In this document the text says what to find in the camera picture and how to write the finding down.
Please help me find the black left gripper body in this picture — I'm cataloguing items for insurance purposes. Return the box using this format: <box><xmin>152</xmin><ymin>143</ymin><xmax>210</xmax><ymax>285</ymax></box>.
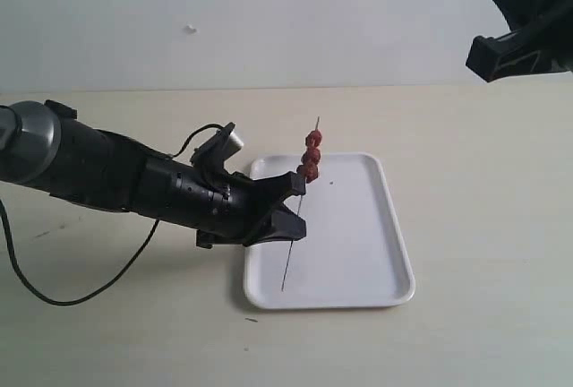
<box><xmin>169</xmin><ymin>168</ymin><xmax>286</xmax><ymax>246</ymax></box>

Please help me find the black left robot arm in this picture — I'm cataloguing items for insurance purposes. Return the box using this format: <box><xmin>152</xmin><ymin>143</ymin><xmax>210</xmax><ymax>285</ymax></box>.
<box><xmin>1</xmin><ymin>100</ymin><xmax>306</xmax><ymax>248</ymax></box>

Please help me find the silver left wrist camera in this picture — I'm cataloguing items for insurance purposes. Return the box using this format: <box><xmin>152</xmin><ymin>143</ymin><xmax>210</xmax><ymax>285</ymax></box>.
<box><xmin>191</xmin><ymin>122</ymin><xmax>246</xmax><ymax>173</ymax></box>

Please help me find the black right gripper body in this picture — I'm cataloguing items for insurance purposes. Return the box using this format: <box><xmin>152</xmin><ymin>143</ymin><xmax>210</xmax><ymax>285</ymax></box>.
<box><xmin>466</xmin><ymin>0</ymin><xmax>572</xmax><ymax>82</ymax></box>

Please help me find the white rectangular plastic tray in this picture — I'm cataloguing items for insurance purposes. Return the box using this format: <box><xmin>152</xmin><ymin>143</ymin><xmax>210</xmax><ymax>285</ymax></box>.
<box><xmin>244</xmin><ymin>152</ymin><xmax>415</xmax><ymax>310</ymax></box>

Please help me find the dark brown meatball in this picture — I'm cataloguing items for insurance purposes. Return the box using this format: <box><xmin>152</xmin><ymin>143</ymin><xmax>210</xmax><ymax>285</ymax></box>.
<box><xmin>296</xmin><ymin>162</ymin><xmax>319</xmax><ymax>184</ymax></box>

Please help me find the thin metal skewer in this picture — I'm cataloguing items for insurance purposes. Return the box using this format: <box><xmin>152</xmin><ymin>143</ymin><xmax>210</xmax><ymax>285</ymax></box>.
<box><xmin>280</xmin><ymin>116</ymin><xmax>321</xmax><ymax>292</ymax></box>

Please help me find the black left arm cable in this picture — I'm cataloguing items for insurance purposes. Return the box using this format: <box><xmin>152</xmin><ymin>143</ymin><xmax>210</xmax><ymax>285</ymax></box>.
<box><xmin>0</xmin><ymin>123</ymin><xmax>225</xmax><ymax>306</ymax></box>

